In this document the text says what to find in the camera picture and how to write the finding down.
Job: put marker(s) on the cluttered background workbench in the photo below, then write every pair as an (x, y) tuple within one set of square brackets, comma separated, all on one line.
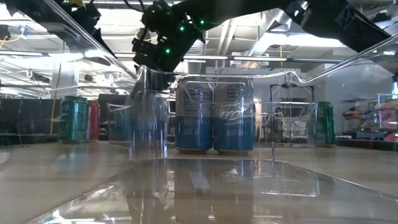
[(367, 124)]

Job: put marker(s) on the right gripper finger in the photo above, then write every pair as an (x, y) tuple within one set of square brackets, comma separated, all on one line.
[(160, 81)]

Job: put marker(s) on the red Fanta soda can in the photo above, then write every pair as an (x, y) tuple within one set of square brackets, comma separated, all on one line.
[(94, 121)]

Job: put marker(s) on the ceiling light track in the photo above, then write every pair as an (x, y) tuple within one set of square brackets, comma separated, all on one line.
[(205, 57)]

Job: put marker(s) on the clear plastic bin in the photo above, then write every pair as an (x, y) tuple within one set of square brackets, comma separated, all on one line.
[(140, 137), (217, 193)]

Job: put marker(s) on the green Sprite soda can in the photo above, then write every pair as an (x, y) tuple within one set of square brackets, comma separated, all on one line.
[(74, 121), (326, 124)]

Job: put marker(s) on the black partition panel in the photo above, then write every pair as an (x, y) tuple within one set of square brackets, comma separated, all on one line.
[(31, 118)]

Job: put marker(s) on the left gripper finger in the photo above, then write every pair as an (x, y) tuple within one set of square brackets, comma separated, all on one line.
[(101, 37)]

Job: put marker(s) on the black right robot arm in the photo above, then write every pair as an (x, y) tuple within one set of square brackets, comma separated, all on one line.
[(326, 18)]

